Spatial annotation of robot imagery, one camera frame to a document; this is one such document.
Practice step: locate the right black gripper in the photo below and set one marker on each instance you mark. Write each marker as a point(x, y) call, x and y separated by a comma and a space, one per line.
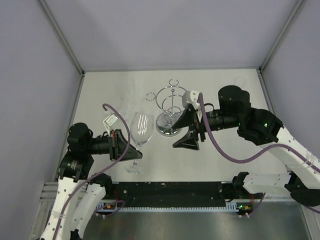
point(189, 141)

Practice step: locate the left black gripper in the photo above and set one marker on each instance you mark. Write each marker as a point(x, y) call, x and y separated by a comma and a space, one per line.
point(116, 142)

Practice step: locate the round wine glass back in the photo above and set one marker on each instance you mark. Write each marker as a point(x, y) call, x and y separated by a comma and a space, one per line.
point(141, 128)

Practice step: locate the round wine glass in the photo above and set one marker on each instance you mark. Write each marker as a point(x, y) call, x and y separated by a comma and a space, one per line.
point(141, 128)
point(124, 107)

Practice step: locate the ribbed champagne flute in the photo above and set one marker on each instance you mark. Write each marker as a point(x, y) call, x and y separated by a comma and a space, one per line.
point(131, 95)
point(239, 81)

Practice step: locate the round wine glass front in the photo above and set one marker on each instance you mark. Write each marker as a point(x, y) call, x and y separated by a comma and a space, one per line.
point(124, 107)

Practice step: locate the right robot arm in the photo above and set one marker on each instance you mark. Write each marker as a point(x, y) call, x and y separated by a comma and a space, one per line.
point(262, 128)

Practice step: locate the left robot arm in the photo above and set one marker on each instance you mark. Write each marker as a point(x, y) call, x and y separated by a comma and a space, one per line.
point(77, 195)

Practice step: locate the chrome wine glass rack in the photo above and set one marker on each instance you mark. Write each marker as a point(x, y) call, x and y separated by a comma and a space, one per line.
point(164, 100)

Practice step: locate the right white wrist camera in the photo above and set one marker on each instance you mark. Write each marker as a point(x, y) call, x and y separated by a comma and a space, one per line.
point(191, 98)

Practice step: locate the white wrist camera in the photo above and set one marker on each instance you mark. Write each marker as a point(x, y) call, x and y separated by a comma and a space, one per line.
point(109, 121)
point(191, 98)

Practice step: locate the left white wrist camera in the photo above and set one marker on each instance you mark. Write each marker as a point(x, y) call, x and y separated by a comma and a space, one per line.
point(109, 121)

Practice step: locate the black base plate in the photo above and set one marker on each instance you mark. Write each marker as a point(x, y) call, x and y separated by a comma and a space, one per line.
point(172, 194)

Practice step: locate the white toothed cable duct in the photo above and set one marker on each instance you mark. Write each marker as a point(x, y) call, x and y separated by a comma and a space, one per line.
point(230, 207)

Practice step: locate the left aluminium frame post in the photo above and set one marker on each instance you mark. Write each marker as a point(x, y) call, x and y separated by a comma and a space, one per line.
point(60, 36)

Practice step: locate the aluminium frame post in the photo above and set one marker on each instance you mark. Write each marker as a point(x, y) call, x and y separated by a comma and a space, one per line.
point(60, 36)
point(297, 8)

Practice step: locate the right aluminium frame post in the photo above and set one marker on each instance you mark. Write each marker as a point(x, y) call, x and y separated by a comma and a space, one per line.
point(297, 8)

